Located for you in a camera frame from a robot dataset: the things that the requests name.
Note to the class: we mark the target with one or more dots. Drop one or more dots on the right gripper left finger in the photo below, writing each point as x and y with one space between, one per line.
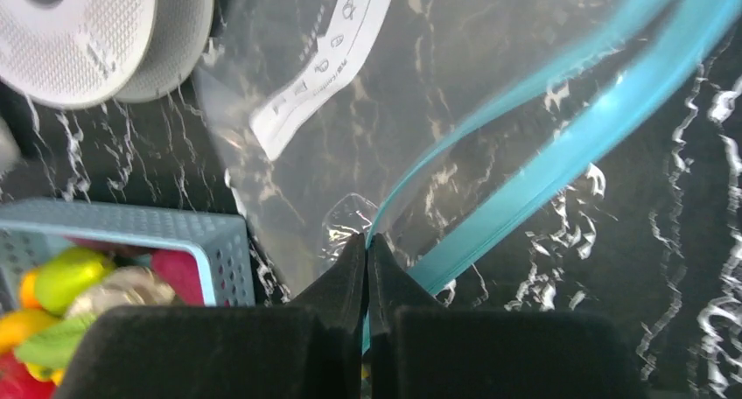
308 348

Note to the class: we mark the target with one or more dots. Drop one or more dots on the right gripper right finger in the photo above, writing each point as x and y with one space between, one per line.
420 349

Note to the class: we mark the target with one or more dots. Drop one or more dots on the clear zip top bag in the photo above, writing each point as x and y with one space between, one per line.
440 124

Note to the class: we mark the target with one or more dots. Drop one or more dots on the red apple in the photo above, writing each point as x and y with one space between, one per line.
17 383

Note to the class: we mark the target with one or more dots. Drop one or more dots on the light blue plastic basket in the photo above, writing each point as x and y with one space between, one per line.
35 230

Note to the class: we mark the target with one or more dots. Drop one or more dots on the magenta sweet potato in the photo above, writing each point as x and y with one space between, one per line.
180 270

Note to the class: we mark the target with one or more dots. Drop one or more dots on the white cauliflower with leaves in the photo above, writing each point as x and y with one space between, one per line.
54 347

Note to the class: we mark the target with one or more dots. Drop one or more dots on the grey filament spool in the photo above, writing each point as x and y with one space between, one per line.
75 54

